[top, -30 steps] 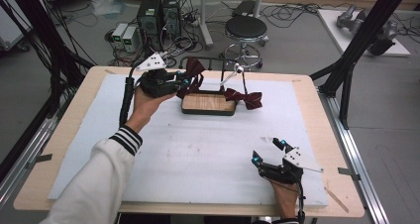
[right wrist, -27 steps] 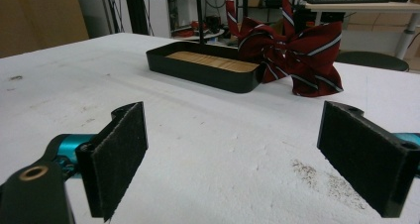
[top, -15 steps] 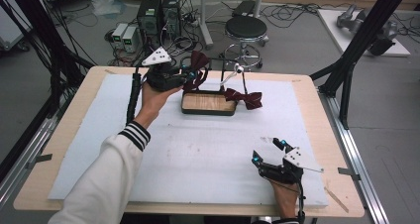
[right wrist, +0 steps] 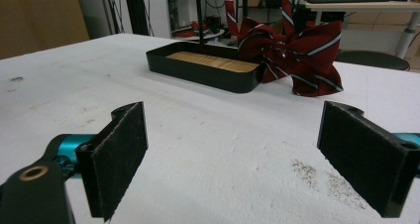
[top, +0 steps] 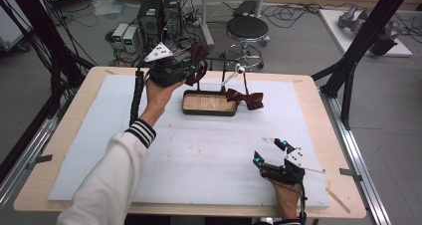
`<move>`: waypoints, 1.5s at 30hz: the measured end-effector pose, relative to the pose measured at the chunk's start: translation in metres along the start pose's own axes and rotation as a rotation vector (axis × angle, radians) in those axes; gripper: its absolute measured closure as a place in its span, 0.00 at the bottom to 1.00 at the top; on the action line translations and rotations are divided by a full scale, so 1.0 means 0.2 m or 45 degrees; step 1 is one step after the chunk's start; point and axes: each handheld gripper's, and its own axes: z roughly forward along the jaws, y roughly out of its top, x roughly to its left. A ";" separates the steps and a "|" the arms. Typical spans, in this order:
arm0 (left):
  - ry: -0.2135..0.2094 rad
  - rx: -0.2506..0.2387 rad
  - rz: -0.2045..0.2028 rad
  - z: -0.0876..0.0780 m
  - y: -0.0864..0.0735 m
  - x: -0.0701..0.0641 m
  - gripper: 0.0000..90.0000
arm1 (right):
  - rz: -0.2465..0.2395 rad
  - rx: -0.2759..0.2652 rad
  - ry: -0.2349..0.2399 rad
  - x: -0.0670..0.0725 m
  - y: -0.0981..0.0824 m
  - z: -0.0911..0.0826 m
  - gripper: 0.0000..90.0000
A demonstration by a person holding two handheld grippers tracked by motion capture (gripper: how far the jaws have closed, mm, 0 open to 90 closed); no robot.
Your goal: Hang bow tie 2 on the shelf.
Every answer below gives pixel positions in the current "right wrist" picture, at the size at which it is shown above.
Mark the black rack with wooden tray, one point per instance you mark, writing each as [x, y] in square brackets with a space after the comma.
[201, 70]

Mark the grey-legged desk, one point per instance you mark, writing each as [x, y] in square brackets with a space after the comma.
[363, 6]

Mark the dark red cloth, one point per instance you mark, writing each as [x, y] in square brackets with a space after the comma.
[297, 55]

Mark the brown wooden panel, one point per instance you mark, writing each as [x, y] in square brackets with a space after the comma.
[39, 19]

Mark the white foam mat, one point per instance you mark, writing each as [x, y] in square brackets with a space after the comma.
[214, 144]

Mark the black round stool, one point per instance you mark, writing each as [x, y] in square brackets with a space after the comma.
[373, 60]

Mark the black metal frame stand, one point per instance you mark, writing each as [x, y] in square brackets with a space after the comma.
[135, 9]

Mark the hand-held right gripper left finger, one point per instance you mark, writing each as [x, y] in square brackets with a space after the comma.
[115, 161]

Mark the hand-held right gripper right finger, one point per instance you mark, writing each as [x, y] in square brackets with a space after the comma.
[360, 158]

